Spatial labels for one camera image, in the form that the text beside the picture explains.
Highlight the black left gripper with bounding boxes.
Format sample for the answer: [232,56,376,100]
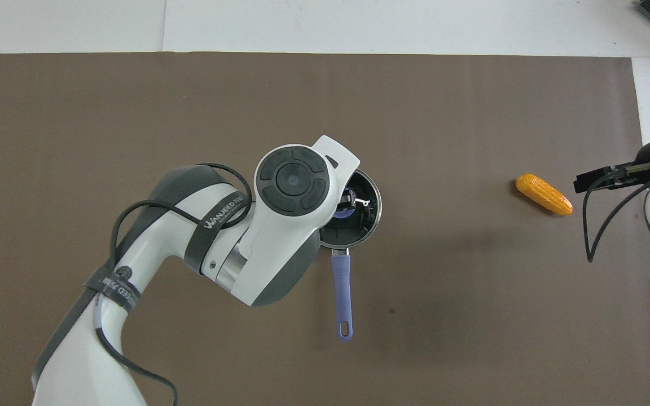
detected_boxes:
[340,188,376,228]

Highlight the glass lid with blue knob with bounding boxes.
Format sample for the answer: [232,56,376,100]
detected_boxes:
[320,169,383,249]

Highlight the yellow toy corn cob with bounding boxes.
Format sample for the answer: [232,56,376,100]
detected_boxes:
[515,173,574,216]

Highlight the brown table mat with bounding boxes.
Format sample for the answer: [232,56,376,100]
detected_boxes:
[0,52,650,406]

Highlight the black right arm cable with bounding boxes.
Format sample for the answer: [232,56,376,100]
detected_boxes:
[582,161,650,263]

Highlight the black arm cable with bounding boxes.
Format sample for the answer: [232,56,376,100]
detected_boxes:
[582,161,650,263]
[93,163,256,406]

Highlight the blue saucepan with handle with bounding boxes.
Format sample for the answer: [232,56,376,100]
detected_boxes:
[317,168,384,342]

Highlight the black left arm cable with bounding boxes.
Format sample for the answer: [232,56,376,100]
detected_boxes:
[93,163,256,406]

